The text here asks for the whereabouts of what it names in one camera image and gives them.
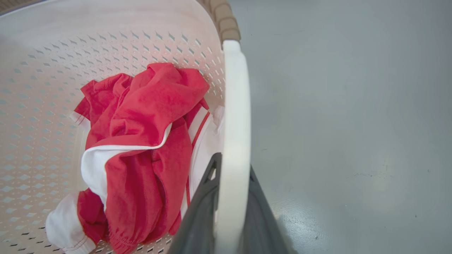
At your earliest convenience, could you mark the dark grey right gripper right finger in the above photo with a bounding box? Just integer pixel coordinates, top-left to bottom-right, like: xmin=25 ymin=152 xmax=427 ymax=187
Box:
xmin=241 ymin=165 xmax=291 ymax=254

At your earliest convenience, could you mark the white perforated plastic laundry basket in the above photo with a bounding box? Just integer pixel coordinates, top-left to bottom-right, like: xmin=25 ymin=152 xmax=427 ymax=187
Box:
xmin=0 ymin=0 xmax=252 ymax=254

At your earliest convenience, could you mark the red and white garment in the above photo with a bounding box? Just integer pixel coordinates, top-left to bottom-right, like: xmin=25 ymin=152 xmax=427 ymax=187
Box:
xmin=45 ymin=62 xmax=225 ymax=254

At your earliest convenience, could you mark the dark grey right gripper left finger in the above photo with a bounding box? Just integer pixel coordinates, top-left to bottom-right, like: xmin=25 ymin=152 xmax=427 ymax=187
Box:
xmin=167 ymin=152 xmax=222 ymax=254

